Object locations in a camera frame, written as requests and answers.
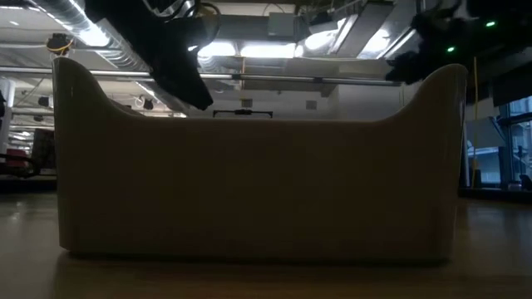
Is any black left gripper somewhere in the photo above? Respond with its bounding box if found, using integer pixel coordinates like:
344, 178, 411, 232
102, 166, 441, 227
139, 3, 222, 111

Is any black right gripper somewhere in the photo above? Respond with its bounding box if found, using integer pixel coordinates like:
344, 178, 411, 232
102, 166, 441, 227
384, 7, 470, 84

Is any rectangular ceiling light panel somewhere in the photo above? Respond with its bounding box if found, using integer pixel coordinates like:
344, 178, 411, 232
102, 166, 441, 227
197, 40, 238, 58
239, 42, 297, 59

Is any long horizontal metal pipe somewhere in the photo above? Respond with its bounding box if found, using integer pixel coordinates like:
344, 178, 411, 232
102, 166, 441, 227
0, 66, 402, 87

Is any grey rectangular plastic tray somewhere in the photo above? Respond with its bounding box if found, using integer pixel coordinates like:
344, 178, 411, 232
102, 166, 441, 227
52, 56, 467, 263

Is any grey ceiling junction box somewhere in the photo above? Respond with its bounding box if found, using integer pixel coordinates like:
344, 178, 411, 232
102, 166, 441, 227
268, 12, 297, 38

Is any large glass window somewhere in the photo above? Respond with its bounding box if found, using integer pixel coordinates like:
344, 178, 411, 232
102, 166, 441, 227
463, 96, 532, 192

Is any yellow black ceiling device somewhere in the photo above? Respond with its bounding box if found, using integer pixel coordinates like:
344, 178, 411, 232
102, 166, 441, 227
46, 32, 74, 57

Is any red chair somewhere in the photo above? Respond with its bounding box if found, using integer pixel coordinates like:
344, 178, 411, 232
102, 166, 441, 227
0, 147, 41, 179

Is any large rectangular metal duct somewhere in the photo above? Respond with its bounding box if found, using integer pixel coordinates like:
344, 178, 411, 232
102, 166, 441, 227
330, 0, 421, 61

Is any distant black frame bar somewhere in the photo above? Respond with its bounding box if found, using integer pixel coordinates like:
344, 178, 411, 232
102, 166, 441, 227
213, 109, 274, 120

